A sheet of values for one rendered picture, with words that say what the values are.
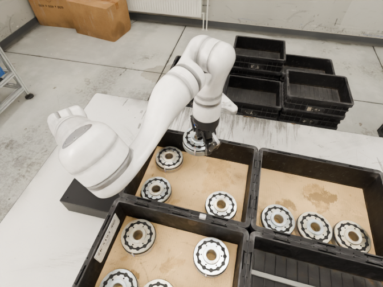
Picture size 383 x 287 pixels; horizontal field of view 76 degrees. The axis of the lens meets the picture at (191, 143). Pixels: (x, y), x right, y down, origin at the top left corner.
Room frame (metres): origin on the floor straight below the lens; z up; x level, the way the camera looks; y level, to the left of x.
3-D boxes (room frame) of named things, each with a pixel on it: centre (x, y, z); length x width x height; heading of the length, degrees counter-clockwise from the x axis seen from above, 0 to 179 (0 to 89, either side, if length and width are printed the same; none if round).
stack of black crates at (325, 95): (1.30, -0.83, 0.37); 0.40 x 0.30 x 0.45; 77
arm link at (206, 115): (0.49, -0.06, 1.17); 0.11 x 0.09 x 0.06; 121
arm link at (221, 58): (0.47, -0.05, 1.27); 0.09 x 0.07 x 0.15; 54
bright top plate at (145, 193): (0.39, 0.12, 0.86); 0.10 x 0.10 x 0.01
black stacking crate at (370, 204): (0.33, -0.39, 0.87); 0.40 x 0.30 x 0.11; 75
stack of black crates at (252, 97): (1.39, -0.44, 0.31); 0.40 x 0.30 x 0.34; 77
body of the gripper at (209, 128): (0.48, -0.04, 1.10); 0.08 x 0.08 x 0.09
